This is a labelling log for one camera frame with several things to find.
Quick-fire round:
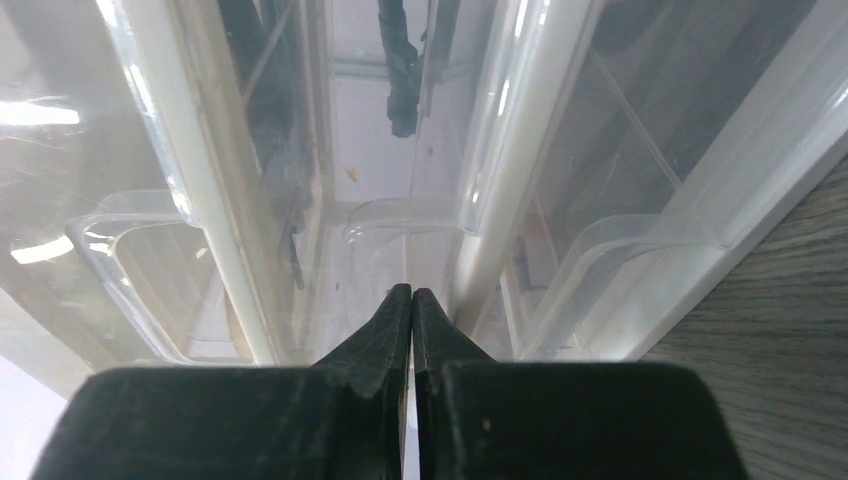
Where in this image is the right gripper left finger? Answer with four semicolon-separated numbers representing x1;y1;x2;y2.
33;284;412;479

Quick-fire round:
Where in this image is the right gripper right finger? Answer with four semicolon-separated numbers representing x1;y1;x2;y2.
412;288;747;479

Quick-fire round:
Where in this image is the white plastic drawer organizer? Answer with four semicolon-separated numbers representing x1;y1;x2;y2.
1;1;847;397

